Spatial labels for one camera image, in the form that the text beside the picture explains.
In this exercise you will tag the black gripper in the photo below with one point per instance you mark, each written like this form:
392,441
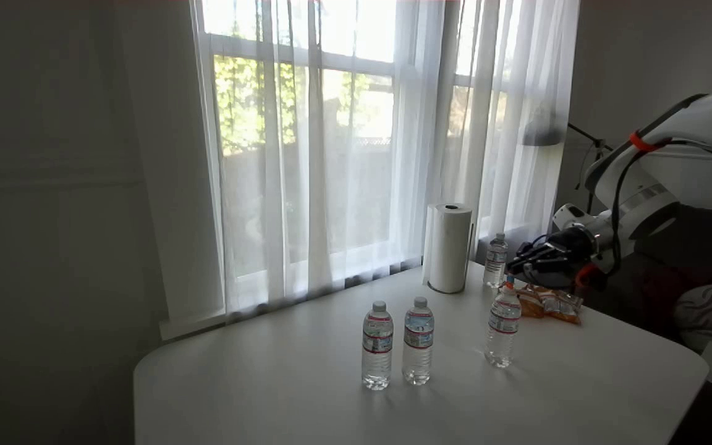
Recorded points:
571,247

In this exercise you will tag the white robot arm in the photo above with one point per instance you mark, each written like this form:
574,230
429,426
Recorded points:
685,164

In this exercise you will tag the clear plastic water bottle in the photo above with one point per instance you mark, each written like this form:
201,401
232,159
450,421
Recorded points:
376,346
494,262
502,328
419,342

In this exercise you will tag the orange bag of sweets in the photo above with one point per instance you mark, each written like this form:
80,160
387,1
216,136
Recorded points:
550,301

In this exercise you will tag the white paper towel roll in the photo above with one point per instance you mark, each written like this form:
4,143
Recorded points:
447,247

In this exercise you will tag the dark sofa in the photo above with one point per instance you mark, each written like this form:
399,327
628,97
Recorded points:
679,256

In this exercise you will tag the white sheer curtain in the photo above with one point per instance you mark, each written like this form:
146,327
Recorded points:
331,148

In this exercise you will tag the window with white frame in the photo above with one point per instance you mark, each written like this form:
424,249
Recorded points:
314,107

